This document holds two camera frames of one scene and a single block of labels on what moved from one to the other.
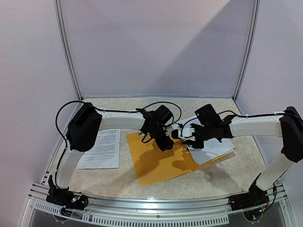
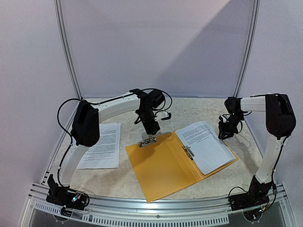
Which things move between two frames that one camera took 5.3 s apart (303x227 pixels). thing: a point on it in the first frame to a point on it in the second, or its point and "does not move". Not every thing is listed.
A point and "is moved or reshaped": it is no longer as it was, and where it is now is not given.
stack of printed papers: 105,154 does not move
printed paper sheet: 212,148 is moved or reshaped
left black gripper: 166,146 to 150,129
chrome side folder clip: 141,134 to 147,141
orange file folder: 154,165 is moved or reshaped
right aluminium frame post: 253,38 does not move
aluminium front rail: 212,210 does not move
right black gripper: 195,141 to 227,129
